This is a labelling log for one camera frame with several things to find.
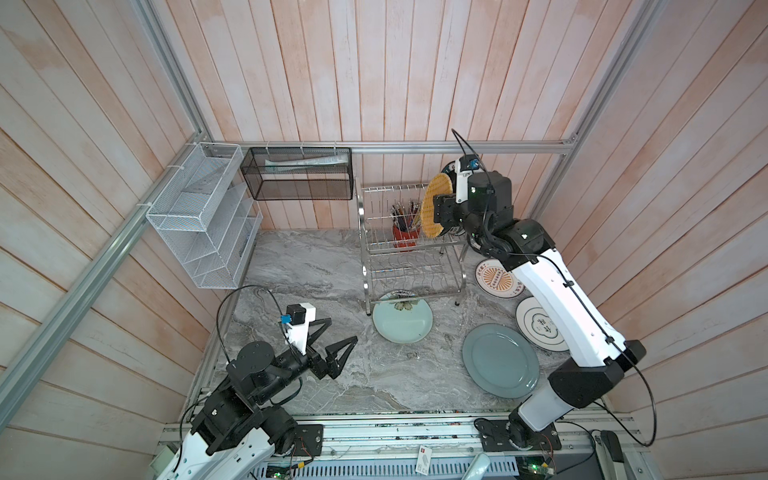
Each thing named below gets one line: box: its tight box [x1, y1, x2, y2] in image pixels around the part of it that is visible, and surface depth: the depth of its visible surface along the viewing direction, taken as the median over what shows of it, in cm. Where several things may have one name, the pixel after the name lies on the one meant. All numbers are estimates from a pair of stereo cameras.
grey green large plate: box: [462, 323, 540, 399], surface depth 89 cm
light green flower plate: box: [372, 290, 433, 344], surface depth 96 cm
